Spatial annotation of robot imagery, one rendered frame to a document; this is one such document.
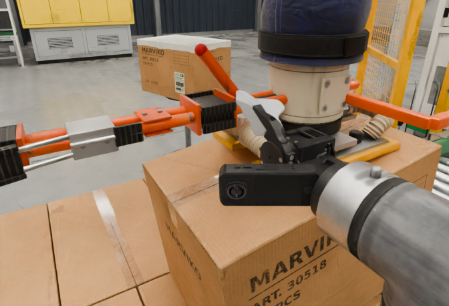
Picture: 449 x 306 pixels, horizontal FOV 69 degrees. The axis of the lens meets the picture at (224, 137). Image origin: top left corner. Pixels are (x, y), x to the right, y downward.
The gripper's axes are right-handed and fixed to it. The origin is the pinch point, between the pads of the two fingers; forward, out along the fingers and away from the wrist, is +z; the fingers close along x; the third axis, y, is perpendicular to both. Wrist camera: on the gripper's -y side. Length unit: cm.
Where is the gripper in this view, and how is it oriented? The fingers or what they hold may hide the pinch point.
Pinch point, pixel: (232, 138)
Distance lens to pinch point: 50.8
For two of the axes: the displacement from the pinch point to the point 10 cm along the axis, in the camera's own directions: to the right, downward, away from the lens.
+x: -0.1, -9.2, -3.9
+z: -5.0, -3.3, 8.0
